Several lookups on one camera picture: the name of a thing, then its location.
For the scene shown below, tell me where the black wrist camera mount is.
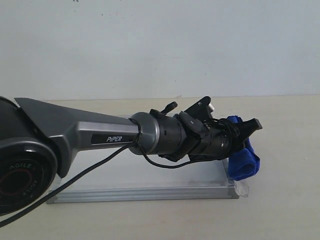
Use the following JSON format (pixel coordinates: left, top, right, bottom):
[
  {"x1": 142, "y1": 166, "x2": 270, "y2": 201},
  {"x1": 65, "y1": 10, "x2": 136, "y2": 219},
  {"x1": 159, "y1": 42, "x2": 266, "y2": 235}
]
[{"x1": 184, "y1": 96, "x2": 215, "y2": 122}]

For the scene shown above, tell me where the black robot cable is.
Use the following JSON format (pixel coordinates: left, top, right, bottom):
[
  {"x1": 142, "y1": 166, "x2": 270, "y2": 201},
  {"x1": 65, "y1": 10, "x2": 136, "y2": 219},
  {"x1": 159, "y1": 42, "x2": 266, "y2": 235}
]
[{"x1": 0, "y1": 101, "x2": 241, "y2": 228}]

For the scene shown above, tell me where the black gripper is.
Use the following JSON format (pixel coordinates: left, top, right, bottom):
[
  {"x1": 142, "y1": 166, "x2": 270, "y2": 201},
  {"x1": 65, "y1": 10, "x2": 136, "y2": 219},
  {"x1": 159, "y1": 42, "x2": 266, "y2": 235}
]
[{"x1": 188, "y1": 117, "x2": 263, "y2": 162}]

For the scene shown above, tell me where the clear tape near right corner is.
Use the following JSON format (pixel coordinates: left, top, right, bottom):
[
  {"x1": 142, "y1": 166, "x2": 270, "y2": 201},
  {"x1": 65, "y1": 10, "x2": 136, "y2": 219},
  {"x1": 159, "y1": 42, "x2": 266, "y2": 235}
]
[{"x1": 234, "y1": 181, "x2": 250, "y2": 198}]

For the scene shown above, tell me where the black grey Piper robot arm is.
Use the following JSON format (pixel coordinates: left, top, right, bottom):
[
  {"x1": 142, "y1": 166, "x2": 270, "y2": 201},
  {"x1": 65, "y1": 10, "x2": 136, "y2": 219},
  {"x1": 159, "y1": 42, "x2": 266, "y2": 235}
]
[{"x1": 0, "y1": 96, "x2": 262, "y2": 215}]

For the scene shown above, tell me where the blue cloth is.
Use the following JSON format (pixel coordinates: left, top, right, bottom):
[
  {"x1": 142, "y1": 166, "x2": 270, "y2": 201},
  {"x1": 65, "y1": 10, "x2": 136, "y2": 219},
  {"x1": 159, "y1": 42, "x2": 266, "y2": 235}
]
[{"x1": 226, "y1": 114, "x2": 261, "y2": 182}]

